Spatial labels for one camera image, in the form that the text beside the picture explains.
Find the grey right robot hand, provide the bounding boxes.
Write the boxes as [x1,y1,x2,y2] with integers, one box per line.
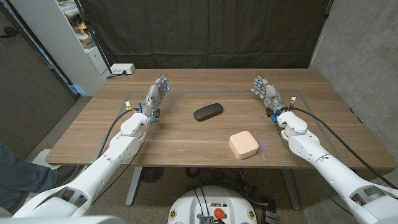
[251,74,289,118]

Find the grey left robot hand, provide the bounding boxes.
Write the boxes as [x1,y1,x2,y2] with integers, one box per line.
[141,73,170,119]

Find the pink square jewelry box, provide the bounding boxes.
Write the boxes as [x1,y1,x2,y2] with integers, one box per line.
[228,130,260,161]

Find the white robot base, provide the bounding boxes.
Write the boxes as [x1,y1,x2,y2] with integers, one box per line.
[167,185,258,224]

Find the black glasses case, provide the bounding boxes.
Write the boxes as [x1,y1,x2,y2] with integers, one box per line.
[193,103,224,123]

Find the small cardboard box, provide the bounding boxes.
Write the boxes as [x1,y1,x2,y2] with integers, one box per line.
[79,33,96,50]

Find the white power strip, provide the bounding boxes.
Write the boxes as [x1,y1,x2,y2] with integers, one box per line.
[110,63,136,75]

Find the grey tape outline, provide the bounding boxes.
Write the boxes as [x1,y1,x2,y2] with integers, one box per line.
[90,90,349,169]

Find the black backdrop curtain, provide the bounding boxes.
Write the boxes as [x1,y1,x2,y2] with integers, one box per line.
[79,0,333,70]

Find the black stand pole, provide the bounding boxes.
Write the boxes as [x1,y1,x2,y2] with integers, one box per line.
[73,0,113,75]

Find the grey table leg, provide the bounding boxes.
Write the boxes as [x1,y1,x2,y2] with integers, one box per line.
[125,167,143,207]
[281,167,302,211]

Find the yellow toy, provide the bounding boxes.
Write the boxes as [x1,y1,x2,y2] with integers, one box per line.
[73,22,88,35]

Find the white shelf unit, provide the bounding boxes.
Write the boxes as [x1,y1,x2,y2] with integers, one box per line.
[9,0,111,97]

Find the dark grey shoe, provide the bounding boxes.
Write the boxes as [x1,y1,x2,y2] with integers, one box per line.
[52,165,78,187]

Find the black power adapter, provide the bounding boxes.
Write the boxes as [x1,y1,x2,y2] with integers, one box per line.
[261,198,278,224]

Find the white floor platform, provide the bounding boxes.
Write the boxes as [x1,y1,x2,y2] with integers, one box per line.
[32,149,60,170]

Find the person's leg in jeans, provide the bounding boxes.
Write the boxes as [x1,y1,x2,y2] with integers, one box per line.
[0,141,59,211]

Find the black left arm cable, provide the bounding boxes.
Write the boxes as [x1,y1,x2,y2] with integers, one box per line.
[96,107,142,159]

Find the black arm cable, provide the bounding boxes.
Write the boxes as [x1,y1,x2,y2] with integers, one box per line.
[290,106,398,190]
[96,107,142,159]

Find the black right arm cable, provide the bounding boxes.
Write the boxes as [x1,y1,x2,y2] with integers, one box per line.
[290,106,398,190]

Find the black door handle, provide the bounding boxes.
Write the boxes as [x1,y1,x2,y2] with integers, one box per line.
[0,26,19,40]

